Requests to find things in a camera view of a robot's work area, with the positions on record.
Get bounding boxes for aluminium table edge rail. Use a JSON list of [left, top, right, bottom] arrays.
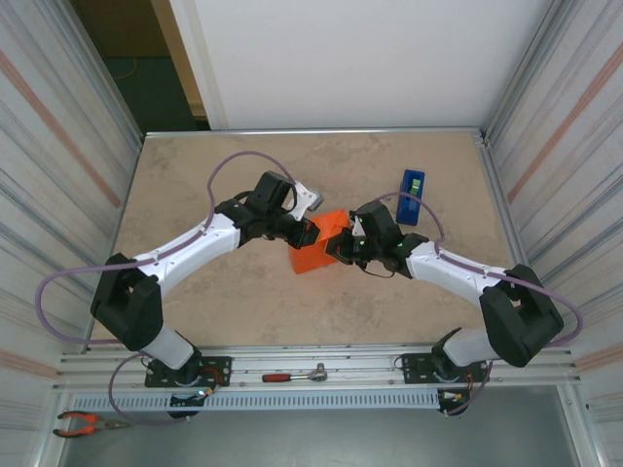
[[143, 126, 488, 147]]

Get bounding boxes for blue tape dispenser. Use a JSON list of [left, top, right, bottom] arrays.
[[395, 168, 426, 226]]

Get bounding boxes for orange wrapping paper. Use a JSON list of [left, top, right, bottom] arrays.
[[287, 208, 352, 275]]

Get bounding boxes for orange-handled pliers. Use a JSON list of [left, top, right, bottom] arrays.
[[52, 411, 131, 438]]

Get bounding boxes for red-handled ratchet wrench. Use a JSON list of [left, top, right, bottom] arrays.
[[262, 362, 330, 383]]

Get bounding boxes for grey slotted cable duct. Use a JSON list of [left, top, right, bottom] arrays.
[[71, 388, 442, 413]]

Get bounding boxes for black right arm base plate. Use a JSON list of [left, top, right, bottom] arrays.
[[401, 350, 491, 385]]

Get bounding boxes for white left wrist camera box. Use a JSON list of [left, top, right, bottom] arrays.
[[290, 180, 325, 219]]

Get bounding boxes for beige wooden door frame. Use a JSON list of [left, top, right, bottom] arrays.
[[149, 0, 215, 131]]

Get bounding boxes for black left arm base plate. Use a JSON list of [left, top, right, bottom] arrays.
[[144, 355, 233, 388]]

